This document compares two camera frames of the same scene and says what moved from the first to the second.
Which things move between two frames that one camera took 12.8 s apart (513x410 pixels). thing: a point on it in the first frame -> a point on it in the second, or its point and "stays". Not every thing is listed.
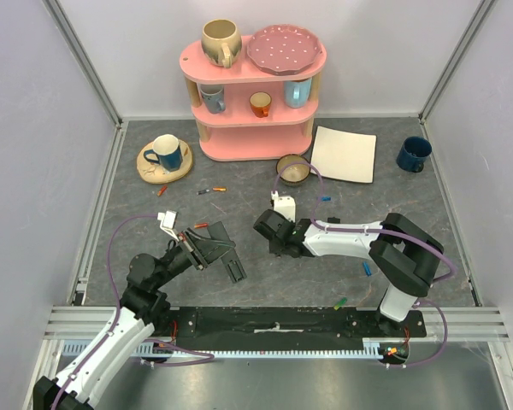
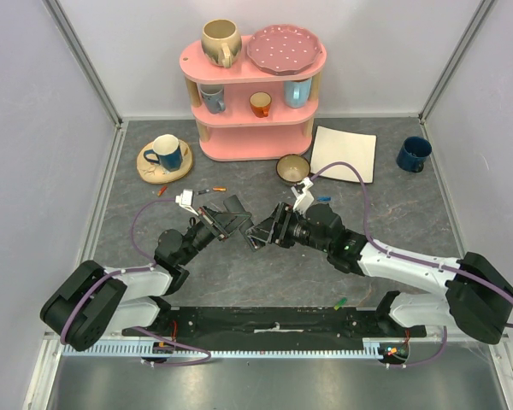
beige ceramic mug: x=221 y=42 stays
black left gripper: x=203 y=250 -> x=207 y=216
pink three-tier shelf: x=244 y=113 stays
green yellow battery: x=340 y=303 stays
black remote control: x=218 y=232 -> x=233 y=204
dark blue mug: x=413 y=154 stays
